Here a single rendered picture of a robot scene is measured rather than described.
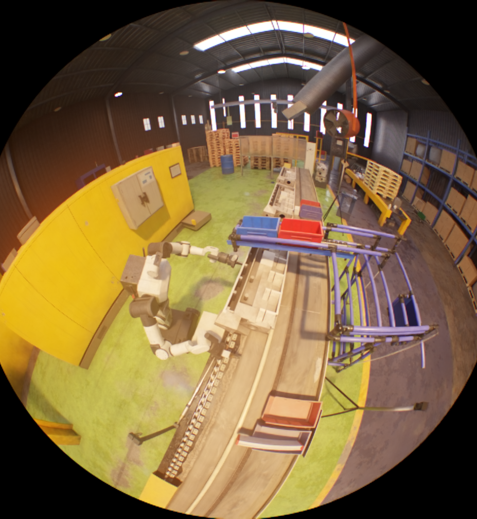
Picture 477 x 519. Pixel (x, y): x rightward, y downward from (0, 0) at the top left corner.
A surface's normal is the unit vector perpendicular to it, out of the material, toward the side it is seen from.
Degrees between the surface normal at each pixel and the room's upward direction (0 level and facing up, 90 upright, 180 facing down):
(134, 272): 26
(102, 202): 90
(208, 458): 0
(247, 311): 10
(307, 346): 0
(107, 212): 90
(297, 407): 0
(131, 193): 90
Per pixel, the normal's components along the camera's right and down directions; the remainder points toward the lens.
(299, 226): -0.32, 0.68
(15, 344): 0.95, 0.19
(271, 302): -0.07, -0.21
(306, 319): -0.07, -0.69
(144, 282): 0.37, -0.58
